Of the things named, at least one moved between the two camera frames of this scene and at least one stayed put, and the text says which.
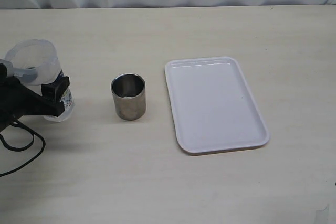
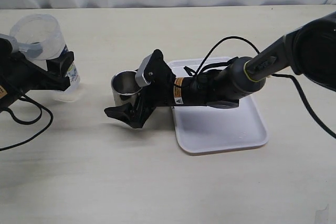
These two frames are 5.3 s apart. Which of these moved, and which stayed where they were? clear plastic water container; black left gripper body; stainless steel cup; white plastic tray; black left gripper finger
Moved: black left gripper finger; black left gripper body; clear plastic water container
Stayed: white plastic tray; stainless steel cup
